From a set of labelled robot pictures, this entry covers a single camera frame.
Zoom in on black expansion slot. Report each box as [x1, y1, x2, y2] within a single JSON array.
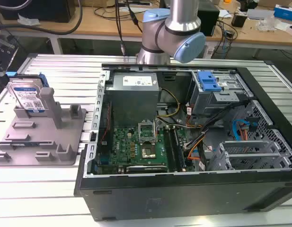
[[126, 165, 168, 173]]

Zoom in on CPU socket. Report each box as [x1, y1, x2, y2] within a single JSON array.
[[140, 144, 159, 159]]

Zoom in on thick grey cable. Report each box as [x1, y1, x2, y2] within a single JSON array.
[[0, 0, 84, 36]]

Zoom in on blue SATA wire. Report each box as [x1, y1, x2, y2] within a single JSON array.
[[232, 119, 251, 142]]

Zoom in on grey metal drive cage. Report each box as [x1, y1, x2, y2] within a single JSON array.
[[188, 70, 254, 119]]

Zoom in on hard disk in blue carrier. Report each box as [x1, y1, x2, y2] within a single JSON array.
[[6, 74, 50, 114]]

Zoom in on grey metal disk bay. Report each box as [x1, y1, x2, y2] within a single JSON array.
[[213, 140, 292, 171]]

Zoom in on grey plastic parts rack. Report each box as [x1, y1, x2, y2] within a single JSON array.
[[0, 87, 87, 166]]

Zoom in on blue plastic drive latch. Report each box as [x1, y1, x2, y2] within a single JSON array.
[[197, 70, 222, 92]]

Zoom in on grey power supply unit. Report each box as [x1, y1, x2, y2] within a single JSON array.
[[105, 72, 160, 123]]

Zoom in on thin black cable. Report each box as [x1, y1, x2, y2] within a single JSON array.
[[114, 0, 127, 57]]

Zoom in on metal socket cover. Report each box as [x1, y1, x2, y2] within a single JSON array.
[[138, 120, 157, 144]]

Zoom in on blue white cardboard box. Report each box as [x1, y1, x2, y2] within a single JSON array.
[[273, 4, 292, 22]]

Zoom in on green Dell motherboard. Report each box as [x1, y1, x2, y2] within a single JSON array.
[[95, 122, 191, 175]]

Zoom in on yellow black power wires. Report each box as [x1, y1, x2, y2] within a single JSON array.
[[157, 87, 181, 118]]

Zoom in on locking lever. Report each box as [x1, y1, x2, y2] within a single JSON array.
[[154, 119, 160, 142]]

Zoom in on wooden desk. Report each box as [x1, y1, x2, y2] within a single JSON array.
[[0, 4, 292, 48]]

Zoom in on black open PC case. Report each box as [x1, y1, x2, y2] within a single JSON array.
[[73, 62, 292, 222]]

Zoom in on black box on desk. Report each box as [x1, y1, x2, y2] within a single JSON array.
[[0, 0, 77, 24]]

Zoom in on RAM slot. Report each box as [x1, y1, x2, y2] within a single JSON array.
[[165, 127, 179, 173], [172, 127, 186, 171]]

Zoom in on small black cube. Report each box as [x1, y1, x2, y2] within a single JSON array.
[[231, 13, 248, 27]]

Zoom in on orange SATA wire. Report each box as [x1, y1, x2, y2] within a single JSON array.
[[187, 139, 208, 164]]

